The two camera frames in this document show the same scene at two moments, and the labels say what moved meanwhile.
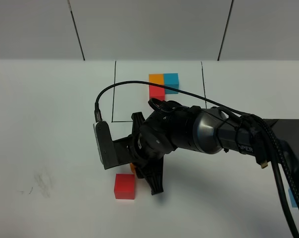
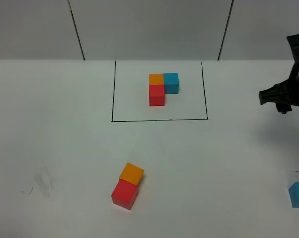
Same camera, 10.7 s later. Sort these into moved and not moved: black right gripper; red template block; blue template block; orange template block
Moved: black right gripper
Not moved: orange template block; red template block; blue template block
